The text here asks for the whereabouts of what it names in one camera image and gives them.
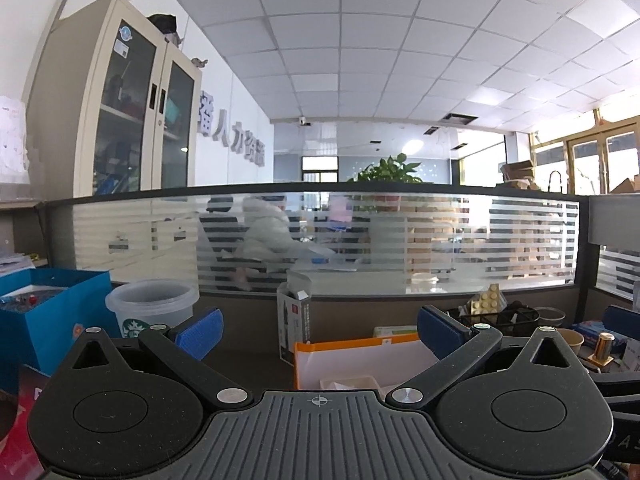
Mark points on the beige glass-door cabinet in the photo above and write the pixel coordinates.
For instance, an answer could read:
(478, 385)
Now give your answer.
(114, 106)

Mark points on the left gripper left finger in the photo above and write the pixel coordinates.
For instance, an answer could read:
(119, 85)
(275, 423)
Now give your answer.
(181, 351)

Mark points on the small upright product box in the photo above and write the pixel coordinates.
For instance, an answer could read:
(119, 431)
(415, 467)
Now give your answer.
(293, 310)

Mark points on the brown paper cup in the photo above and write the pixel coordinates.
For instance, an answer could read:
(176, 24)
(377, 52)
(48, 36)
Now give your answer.
(574, 339)

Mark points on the yellow building block plate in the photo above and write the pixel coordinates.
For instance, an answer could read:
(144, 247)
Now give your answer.
(488, 302)

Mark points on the green potted plant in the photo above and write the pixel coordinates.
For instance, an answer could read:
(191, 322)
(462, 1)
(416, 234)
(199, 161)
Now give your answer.
(391, 169)

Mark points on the Starbucks plastic cup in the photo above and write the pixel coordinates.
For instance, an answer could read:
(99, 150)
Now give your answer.
(139, 305)

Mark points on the gold perfume bottle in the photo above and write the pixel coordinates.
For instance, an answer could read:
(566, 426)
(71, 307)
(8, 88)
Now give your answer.
(601, 356)

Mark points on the black mesh desk organizer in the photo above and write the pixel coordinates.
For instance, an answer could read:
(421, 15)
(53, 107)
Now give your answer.
(515, 320)

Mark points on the orange cardboard box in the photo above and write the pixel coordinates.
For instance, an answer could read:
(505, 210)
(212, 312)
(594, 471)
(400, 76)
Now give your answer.
(390, 360)

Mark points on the frosted glass partition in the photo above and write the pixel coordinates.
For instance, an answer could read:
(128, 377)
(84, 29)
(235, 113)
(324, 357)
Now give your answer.
(349, 240)

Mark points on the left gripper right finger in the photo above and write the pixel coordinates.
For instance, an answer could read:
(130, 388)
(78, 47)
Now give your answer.
(460, 351)

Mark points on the white switch panel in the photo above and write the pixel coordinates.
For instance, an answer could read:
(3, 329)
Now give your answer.
(350, 383)

